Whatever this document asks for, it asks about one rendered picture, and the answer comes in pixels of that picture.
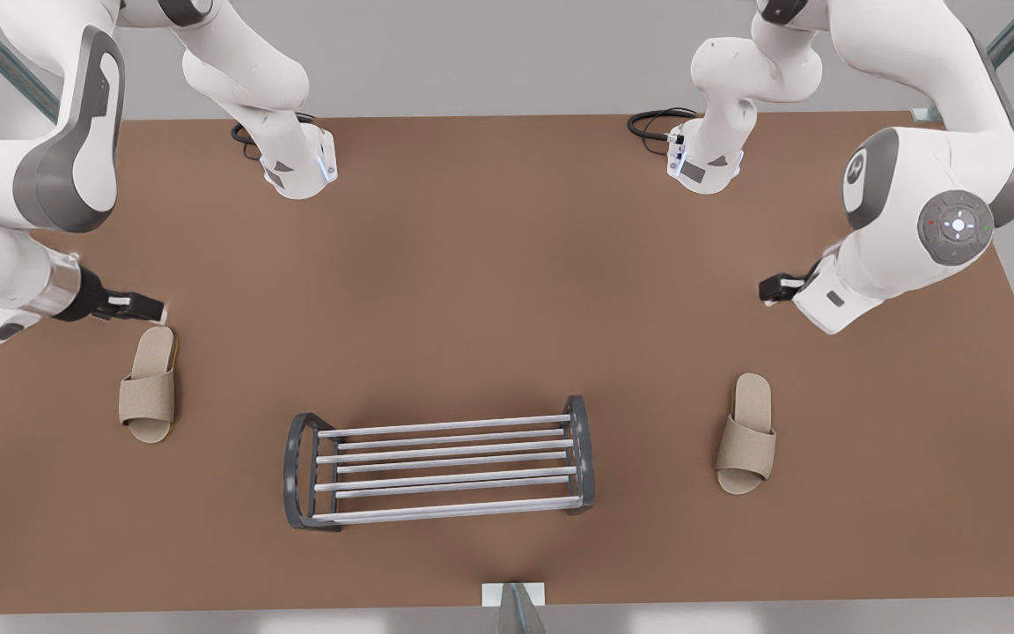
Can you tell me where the grey metal shoe rack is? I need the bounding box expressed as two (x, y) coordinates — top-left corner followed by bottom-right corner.
(283, 394), (597, 532)

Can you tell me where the beige slipper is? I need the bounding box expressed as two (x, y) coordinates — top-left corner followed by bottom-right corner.
(715, 372), (778, 497)
(118, 325), (180, 445)

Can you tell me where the black cable loop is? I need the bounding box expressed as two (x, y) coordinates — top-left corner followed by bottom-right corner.
(628, 107), (703, 160)
(231, 112), (318, 162)

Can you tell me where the silver frame post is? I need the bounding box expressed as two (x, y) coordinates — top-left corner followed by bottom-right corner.
(910, 0), (1014, 125)
(481, 580), (549, 634)
(0, 0), (64, 125)

